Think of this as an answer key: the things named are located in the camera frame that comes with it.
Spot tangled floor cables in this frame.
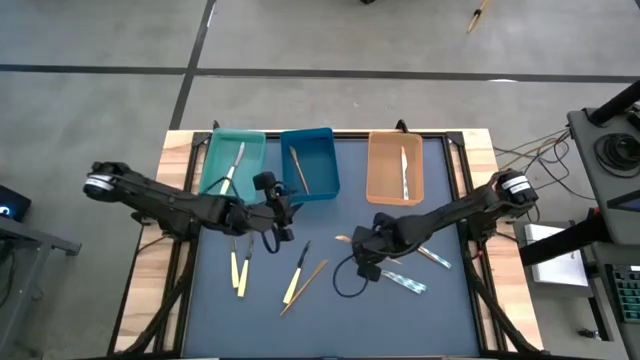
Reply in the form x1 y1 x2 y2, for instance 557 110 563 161
492 128 584 202

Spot wooden broom stick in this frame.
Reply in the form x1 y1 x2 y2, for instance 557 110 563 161
466 0 490 35

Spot black computer keyboard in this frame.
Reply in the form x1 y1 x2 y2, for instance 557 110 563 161
610 263 640 324

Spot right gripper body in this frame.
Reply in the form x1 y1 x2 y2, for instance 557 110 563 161
359 211 402 267

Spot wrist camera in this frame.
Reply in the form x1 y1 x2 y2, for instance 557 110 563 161
356 263 384 283
252 171 279 192

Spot black cart pole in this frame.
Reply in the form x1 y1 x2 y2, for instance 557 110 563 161
587 79 640 127

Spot dark device with blue light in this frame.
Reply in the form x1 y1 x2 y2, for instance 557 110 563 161
0 184 32 223

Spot black metal rig frame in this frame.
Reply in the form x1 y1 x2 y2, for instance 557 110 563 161
107 118 546 360

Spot coiled black cable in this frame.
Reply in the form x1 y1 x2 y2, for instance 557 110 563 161
593 132 640 180

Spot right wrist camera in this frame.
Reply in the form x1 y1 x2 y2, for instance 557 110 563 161
356 263 384 283

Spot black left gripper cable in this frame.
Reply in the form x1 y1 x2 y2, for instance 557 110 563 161
260 227 282 255

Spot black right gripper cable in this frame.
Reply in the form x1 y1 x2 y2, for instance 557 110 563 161
332 253 374 299

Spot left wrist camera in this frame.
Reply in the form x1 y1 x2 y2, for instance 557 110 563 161
252 171 279 192

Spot light green plastic bin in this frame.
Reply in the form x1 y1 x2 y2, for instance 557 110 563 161
198 127 268 205

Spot grey metal stand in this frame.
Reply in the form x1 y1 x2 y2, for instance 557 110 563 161
0 214 82 360

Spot white box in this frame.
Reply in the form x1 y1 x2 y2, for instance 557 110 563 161
523 222 590 288

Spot blue plastic bin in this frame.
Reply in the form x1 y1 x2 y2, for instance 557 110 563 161
279 127 342 204

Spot orange plastic bin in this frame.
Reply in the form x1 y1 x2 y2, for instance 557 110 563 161
365 130 425 207

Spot grey equipment cart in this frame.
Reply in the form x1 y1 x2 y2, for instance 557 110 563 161
567 107 640 246

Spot black support bar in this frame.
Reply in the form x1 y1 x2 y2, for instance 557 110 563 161
518 208 612 267

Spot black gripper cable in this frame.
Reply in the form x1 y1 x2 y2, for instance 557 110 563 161
332 253 374 299
260 227 282 255

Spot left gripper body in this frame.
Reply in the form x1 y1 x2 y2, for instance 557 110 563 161
241 185 297 243

